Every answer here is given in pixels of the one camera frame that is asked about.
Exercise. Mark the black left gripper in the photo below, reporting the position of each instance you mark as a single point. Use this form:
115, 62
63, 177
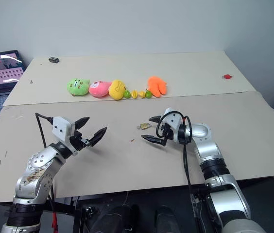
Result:
77, 142

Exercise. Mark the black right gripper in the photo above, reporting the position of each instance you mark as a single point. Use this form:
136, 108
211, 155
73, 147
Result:
166, 129

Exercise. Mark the brass padlock with steel shackle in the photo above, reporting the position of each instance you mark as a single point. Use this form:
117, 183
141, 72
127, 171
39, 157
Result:
145, 126

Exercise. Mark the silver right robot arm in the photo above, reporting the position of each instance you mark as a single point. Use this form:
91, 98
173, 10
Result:
207, 148

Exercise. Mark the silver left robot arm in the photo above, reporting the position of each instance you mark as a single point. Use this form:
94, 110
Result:
37, 170

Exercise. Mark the small green toy fruit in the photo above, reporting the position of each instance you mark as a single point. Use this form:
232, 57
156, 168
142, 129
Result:
127, 94
148, 94

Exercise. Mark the small yellow toy fruit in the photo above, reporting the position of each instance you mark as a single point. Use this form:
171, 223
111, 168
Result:
142, 94

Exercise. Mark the yellow ribbed toy fruit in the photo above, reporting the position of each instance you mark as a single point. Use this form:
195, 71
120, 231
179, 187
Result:
134, 94

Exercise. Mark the pink plush toy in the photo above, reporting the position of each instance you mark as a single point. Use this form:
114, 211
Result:
99, 89

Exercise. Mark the orange plush toy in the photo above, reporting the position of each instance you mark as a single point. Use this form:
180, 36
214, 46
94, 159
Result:
157, 86

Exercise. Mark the green plush toy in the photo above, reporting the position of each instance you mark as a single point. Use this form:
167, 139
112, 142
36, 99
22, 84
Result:
77, 86

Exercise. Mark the yellow plush toy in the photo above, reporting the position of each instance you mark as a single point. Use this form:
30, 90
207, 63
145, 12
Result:
117, 89

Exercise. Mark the small black box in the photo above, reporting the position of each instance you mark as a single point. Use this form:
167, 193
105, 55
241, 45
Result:
53, 60

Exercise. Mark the small red object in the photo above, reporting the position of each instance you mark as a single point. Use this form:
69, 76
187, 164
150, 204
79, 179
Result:
227, 77

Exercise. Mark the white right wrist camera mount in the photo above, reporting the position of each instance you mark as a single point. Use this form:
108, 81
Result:
174, 121

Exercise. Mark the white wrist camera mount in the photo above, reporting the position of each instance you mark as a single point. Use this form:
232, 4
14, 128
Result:
174, 121
61, 127

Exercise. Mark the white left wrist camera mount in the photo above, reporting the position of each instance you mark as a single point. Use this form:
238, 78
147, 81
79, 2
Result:
61, 127

